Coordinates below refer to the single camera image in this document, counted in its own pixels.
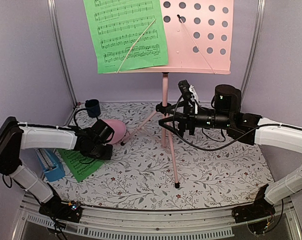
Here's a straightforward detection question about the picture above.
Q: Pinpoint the pink music stand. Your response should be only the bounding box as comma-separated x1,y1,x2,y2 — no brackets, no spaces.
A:
100,0,234,189

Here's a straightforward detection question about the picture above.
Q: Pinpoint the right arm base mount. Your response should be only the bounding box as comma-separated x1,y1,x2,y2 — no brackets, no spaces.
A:
231,184,275,235

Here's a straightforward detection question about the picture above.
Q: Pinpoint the dark blue cup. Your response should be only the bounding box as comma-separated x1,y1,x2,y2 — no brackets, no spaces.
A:
85,99,101,118

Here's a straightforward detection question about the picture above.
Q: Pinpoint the floral table mat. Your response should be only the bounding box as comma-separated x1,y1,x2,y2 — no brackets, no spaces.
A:
52,115,273,211

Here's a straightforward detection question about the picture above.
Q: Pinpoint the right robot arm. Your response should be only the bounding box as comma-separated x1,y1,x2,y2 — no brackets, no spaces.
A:
156,80,302,218

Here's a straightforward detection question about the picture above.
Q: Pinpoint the aluminium frame post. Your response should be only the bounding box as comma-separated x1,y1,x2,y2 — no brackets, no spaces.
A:
240,0,266,103
47,0,78,106

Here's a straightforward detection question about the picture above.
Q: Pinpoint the blue melodica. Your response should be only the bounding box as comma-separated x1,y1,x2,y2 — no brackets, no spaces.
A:
35,148,65,183

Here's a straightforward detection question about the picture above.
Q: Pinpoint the left aluminium frame post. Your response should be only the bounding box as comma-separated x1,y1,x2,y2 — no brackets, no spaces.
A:
47,0,78,106

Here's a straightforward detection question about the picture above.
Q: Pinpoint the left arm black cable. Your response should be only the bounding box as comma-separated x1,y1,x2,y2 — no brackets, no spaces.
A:
73,107,96,133

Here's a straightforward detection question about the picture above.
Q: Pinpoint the front aluminium rail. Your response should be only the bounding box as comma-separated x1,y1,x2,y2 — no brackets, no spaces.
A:
12,194,302,240

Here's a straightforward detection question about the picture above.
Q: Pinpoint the pink plate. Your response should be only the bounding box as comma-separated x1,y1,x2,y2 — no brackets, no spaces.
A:
104,119,127,145

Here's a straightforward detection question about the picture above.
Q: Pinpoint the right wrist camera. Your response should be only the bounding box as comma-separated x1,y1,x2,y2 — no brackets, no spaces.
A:
178,79,198,114

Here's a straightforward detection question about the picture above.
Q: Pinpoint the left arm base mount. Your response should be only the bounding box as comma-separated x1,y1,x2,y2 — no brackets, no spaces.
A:
39,197,83,223

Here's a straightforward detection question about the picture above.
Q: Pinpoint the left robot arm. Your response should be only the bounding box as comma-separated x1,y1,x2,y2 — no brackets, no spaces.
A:
0,116,115,217

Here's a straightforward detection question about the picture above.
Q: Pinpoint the green sheet music page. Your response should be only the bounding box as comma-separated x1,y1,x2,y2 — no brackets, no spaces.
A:
83,0,168,74

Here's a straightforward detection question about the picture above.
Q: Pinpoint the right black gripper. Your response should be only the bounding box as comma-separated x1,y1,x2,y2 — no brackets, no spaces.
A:
158,100,232,138

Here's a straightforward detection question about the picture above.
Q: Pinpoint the right aluminium frame post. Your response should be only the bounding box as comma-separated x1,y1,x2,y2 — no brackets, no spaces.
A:
240,0,266,103

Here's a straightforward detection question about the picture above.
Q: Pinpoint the green sheet music stack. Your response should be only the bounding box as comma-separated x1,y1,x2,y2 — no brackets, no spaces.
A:
57,149,103,183

